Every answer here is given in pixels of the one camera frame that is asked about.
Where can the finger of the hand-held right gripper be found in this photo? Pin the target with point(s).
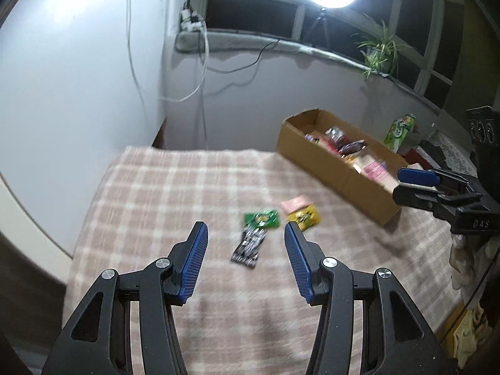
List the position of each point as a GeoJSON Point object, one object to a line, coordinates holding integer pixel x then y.
{"type": "Point", "coordinates": [418, 175]}
{"type": "Point", "coordinates": [418, 198]}

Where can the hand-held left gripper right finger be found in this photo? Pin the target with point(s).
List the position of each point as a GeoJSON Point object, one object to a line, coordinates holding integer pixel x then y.
{"type": "Point", "coordinates": [299, 258]}

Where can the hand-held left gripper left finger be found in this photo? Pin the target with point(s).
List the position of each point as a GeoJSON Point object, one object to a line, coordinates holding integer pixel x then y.
{"type": "Point", "coordinates": [193, 258]}

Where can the yellow snack packet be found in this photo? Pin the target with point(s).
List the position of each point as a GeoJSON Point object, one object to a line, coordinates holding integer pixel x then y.
{"type": "Point", "coordinates": [304, 218]}

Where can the black snack packet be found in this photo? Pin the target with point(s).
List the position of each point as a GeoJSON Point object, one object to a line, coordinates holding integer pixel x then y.
{"type": "Point", "coordinates": [248, 248]}

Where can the green snack packet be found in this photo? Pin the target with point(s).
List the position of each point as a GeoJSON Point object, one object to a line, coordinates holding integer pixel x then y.
{"type": "Point", "coordinates": [261, 219]}

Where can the pink snack packet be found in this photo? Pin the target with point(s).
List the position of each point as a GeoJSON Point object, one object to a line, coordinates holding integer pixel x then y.
{"type": "Point", "coordinates": [297, 204]}

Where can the brown chocolate bar packet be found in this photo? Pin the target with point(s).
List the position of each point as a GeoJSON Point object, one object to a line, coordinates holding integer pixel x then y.
{"type": "Point", "coordinates": [351, 146]}

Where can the clear red snack packet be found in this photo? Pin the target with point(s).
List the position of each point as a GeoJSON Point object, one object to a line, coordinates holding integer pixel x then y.
{"type": "Point", "coordinates": [336, 134]}

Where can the brown cardboard box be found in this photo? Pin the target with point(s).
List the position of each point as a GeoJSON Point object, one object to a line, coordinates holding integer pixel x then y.
{"type": "Point", "coordinates": [312, 156]}

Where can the person's right hand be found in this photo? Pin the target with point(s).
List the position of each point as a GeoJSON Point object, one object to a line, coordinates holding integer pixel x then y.
{"type": "Point", "coordinates": [468, 265]}

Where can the red box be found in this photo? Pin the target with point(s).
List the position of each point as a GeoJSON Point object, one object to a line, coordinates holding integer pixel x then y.
{"type": "Point", "coordinates": [418, 156]}

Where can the patterned white cloth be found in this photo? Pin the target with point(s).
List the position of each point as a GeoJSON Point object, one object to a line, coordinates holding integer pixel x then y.
{"type": "Point", "coordinates": [457, 156]}

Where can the snack packets in box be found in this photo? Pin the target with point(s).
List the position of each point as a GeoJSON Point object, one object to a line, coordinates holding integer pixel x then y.
{"type": "Point", "coordinates": [371, 170]}

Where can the green printed carton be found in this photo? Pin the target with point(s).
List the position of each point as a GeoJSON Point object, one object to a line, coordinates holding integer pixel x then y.
{"type": "Point", "coordinates": [398, 131]}

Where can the plaid beige blanket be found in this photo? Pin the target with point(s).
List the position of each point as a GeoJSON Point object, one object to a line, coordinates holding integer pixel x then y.
{"type": "Point", "coordinates": [156, 203]}

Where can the potted spider plant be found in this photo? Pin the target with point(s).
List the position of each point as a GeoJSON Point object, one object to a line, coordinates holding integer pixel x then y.
{"type": "Point", "coordinates": [379, 52]}

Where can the cream cloth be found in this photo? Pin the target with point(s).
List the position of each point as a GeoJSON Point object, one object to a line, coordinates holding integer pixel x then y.
{"type": "Point", "coordinates": [474, 332]}

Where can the black tripod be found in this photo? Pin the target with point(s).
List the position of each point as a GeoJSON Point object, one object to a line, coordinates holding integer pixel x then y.
{"type": "Point", "coordinates": [322, 19]}

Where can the dark window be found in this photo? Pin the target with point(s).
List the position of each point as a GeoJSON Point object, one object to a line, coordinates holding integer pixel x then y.
{"type": "Point", "coordinates": [254, 15]}

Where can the white power strip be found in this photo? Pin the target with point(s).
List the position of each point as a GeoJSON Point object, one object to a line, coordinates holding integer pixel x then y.
{"type": "Point", "coordinates": [191, 23]}

